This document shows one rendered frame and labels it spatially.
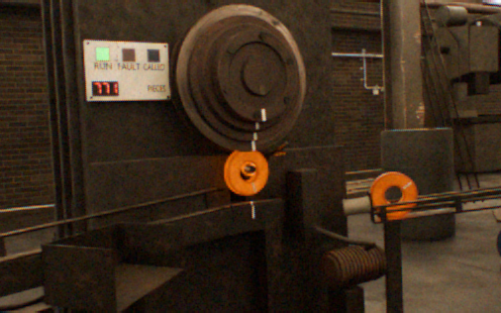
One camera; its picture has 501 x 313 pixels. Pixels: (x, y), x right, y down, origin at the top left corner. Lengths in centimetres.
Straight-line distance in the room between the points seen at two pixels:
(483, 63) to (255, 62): 815
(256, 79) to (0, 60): 627
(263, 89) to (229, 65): 13
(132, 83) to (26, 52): 606
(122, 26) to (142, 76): 17
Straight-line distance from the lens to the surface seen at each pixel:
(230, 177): 162
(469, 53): 935
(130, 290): 123
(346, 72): 990
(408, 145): 419
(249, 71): 154
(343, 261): 171
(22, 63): 763
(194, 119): 155
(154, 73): 166
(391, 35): 612
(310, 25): 200
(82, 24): 165
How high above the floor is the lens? 95
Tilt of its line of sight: 3 degrees down
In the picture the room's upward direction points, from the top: 3 degrees counter-clockwise
